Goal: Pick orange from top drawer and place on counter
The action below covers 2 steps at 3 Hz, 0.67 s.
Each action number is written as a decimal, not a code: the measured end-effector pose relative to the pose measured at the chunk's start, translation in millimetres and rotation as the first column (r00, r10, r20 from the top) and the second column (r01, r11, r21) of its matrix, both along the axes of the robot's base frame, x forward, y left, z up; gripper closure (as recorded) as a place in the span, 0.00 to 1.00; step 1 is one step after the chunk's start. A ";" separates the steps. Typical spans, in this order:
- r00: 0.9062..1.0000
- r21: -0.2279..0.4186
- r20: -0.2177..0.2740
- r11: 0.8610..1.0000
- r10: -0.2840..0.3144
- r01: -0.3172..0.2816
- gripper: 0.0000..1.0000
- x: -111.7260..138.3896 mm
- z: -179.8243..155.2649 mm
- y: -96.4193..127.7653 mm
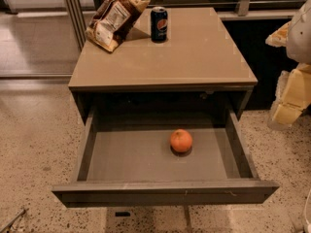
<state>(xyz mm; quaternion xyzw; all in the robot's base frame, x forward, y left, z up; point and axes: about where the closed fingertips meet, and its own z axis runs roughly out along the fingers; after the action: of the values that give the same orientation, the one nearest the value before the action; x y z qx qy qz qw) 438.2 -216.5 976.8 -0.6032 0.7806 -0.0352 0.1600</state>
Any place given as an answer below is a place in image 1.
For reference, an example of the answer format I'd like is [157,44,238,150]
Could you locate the metal rod on floor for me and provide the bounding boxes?
[0,209,27,233]

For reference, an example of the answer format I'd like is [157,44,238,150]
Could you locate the white cable on floor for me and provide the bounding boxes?
[301,187,311,233]

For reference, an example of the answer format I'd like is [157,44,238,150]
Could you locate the orange fruit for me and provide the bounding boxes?
[170,129,192,153]

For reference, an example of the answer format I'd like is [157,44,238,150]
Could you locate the grey cabinet with counter top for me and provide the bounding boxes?
[69,7,257,119]

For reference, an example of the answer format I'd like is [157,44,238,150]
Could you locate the open grey top drawer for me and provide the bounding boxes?
[52,109,279,207]

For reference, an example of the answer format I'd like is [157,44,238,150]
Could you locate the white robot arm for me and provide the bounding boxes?
[265,0,311,130]

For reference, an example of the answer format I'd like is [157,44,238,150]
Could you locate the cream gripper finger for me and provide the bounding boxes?
[265,22,290,48]
[267,63,311,130]

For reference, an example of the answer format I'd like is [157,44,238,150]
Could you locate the blue Pepsi soda can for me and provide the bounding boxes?
[151,6,168,43]

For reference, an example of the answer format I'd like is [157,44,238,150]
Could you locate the brown chip bag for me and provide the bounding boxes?
[86,0,151,52]

